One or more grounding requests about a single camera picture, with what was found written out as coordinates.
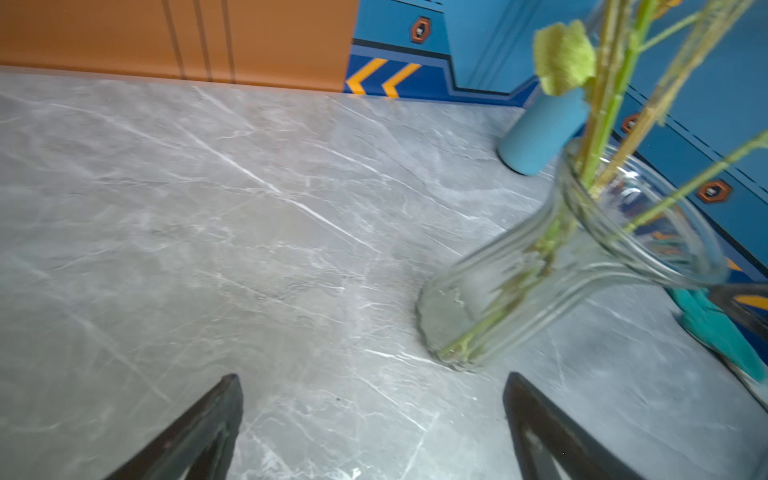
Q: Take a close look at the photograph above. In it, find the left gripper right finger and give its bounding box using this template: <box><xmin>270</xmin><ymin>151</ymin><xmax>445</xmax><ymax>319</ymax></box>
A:
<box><xmin>503</xmin><ymin>372</ymin><xmax>641</xmax><ymax>479</ymax></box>

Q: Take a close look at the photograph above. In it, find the teal ceramic vase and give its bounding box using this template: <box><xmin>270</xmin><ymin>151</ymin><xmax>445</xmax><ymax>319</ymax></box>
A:
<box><xmin>497</xmin><ymin>87</ymin><xmax>589</xmax><ymax>176</ymax></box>

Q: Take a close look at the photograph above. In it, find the yellow rose pink spray stem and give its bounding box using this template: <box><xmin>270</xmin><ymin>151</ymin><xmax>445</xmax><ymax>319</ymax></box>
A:
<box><xmin>576</xmin><ymin>0</ymin><xmax>658</xmax><ymax>190</ymax></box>

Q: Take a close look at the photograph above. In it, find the green rubber glove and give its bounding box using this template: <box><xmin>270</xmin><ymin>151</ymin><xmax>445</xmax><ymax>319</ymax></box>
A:
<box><xmin>666</xmin><ymin>288</ymin><xmax>767</xmax><ymax>384</ymax></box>

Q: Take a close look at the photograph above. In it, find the clear glass vase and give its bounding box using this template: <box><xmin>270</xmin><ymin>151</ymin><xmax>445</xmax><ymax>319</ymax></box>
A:
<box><xmin>416</xmin><ymin>142</ymin><xmax>728</xmax><ymax>370</ymax></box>

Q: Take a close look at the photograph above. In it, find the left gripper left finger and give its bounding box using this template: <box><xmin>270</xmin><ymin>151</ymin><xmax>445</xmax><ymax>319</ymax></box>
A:
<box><xmin>108</xmin><ymin>374</ymin><xmax>244</xmax><ymax>479</ymax></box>

